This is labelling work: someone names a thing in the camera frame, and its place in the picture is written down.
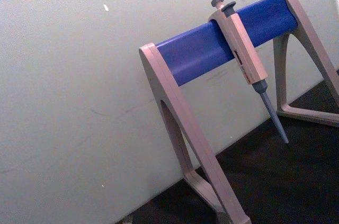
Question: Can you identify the beige pipette with grey tip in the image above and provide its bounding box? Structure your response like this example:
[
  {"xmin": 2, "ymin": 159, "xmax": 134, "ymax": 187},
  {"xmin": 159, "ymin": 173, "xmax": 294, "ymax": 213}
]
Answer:
[{"xmin": 207, "ymin": 0, "xmax": 290, "ymax": 145}]

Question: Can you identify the beige stand with blue bar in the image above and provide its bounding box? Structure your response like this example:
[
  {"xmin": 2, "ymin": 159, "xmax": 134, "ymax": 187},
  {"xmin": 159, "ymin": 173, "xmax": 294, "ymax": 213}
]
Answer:
[{"xmin": 138, "ymin": 0, "xmax": 339, "ymax": 224}]

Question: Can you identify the black table cloth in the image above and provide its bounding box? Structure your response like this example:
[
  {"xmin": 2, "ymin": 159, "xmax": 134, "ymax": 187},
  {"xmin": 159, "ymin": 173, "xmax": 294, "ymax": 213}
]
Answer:
[{"xmin": 115, "ymin": 69, "xmax": 339, "ymax": 224}]

